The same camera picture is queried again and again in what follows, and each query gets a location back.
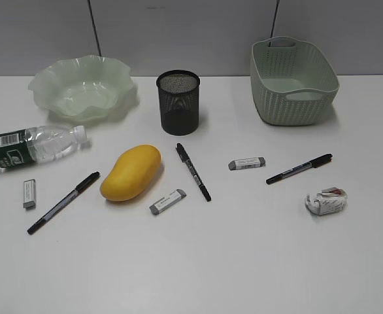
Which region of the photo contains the black marker pen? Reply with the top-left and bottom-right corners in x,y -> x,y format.
27,171 -> 100,235
266,154 -> 333,184
176,143 -> 211,201

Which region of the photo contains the yellow mango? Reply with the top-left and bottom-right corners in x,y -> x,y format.
100,145 -> 161,201

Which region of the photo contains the waste paper ball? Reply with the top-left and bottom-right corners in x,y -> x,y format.
305,187 -> 348,216

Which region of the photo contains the clear water bottle green label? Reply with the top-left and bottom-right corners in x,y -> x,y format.
0,126 -> 88,172

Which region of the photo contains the grey white eraser middle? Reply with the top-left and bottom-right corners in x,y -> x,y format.
150,189 -> 186,215

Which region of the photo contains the grey white eraser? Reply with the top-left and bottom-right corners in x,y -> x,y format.
23,179 -> 36,209
228,157 -> 265,171
150,189 -> 186,215

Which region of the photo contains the grey white eraser right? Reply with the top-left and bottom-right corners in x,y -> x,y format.
228,157 -> 265,171

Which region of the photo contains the black mesh pen holder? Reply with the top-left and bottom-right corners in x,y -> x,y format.
156,69 -> 200,136

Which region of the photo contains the pale green wavy glass plate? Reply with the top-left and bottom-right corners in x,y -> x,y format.
28,55 -> 135,122

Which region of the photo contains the pale green plastic basket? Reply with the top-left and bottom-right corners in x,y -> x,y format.
250,36 -> 339,126

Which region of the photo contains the grey white eraser left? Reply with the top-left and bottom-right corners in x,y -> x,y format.
23,179 -> 36,209

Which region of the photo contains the black cable right wall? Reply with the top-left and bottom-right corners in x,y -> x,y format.
269,0 -> 281,38

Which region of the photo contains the black cable wall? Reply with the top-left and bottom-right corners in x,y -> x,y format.
88,0 -> 103,56
269,0 -> 281,38

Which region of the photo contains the black cable left wall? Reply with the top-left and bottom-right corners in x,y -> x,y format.
88,0 -> 103,56

